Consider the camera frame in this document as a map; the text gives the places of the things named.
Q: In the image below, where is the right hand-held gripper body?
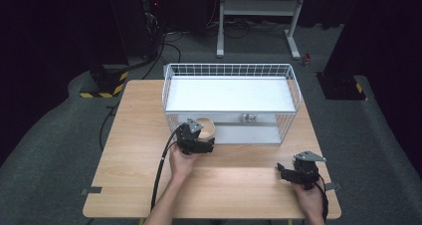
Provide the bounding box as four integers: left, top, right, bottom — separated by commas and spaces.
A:
289, 150, 327, 191

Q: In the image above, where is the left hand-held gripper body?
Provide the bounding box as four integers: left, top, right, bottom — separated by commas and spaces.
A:
174, 117, 208, 156

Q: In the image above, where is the cream ceramic cup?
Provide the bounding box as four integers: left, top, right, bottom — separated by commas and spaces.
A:
194, 116, 217, 141

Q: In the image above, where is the white wire shelf rack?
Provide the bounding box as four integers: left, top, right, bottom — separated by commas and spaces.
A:
161, 63, 303, 145

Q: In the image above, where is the person's left hand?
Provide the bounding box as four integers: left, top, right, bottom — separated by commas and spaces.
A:
168, 146, 201, 183

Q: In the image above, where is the person's right hand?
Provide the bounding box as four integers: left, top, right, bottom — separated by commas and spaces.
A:
293, 181, 325, 217

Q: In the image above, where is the grey tape strip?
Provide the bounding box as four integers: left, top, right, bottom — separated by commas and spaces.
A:
324, 181, 343, 191
81, 186, 104, 196

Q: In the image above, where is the black stand with striped base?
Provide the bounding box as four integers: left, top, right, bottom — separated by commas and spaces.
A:
79, 63, 129, 100
316, 71, 368, 102

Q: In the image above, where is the white metal stand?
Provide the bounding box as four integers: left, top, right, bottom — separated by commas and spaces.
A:
216, 0, 309, 61

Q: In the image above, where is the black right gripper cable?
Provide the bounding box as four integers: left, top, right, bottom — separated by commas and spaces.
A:
314, 173, 330, 223

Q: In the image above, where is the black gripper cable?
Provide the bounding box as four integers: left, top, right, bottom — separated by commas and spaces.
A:
149, 123, 184, 213
314, 173, 330, 223

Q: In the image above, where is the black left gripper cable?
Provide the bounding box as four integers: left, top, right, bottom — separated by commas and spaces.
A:
149, 123, 184, 213

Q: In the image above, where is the black floor cable bundle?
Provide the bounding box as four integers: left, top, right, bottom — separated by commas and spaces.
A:
141, 30, 183, 81

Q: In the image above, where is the dark equipment rack with wires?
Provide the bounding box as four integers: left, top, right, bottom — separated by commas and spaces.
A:
137, 0, 165, 61

